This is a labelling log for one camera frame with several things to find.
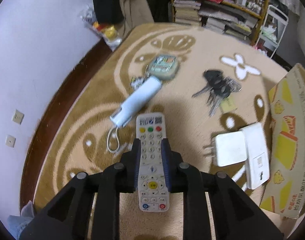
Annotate cardboard box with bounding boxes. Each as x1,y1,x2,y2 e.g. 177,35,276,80
260,64,305,219

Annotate white TV remote control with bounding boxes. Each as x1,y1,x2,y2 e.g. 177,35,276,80
136,112,169,213

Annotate bunch of keys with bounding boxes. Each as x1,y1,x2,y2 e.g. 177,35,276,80
191,69,242,117

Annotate white flat rectangular device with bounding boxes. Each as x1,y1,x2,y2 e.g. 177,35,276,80
240,122,270,190

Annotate white power adapter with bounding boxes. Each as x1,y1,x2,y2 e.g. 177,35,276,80
203,131,247,167

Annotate beige patterned carpet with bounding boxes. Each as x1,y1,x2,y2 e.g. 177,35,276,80
34,23,286,239

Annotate light blue cylindrical device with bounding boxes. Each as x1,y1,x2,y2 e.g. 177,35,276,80
106,76,163,154

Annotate green cartoon earbuds case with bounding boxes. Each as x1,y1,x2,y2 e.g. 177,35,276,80
146,54,180,81

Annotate plastic snack bag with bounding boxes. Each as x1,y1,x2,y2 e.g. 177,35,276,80
80,5,123,51

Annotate white metal rack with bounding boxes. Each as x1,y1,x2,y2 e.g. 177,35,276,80
254,4,289,59

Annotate wooden bookshelf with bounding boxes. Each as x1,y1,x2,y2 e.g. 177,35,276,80
171,0,269,46

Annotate stack of books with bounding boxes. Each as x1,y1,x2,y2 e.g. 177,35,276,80
172,0,202,26

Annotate cartoon dog keychain charm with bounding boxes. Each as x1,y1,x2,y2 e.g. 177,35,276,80
130,76,145,91

